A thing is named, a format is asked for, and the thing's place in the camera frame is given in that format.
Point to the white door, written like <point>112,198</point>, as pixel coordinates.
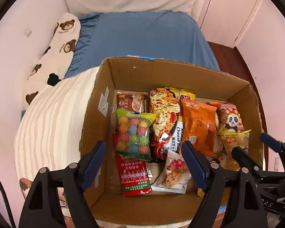
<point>225,21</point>

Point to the orange snack packet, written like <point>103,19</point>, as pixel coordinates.
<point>199,125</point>

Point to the wall switch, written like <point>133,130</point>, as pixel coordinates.
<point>27,32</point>

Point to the panda snack packet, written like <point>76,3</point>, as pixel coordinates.
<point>229,117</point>

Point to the white cookie packet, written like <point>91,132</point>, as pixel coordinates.
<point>174,177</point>

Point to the cheese noodle packet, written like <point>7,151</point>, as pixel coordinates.
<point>165,106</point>

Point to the red long snack packet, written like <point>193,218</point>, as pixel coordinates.
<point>132,168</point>

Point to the yellow packet at back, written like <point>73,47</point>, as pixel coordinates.
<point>178,93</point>

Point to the wall socket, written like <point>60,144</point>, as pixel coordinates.
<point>276,164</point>

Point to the bear print bolster pillow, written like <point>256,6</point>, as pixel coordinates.
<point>54,63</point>

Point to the yellow chip packet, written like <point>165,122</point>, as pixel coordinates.
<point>224,144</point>

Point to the colourful candy ball bag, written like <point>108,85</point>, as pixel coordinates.
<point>132,138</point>

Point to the cardboard milk box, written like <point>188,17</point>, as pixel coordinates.
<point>108,206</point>

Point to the brown shrimp snack packet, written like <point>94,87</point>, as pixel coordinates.
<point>132,102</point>

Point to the blue bed sheet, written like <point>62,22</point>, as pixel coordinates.
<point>159,35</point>

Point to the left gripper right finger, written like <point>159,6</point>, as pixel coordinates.
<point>237,189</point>

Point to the striped pink quilt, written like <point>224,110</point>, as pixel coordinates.
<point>50,131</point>

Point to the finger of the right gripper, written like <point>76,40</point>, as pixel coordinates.
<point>276,146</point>
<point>244,160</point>

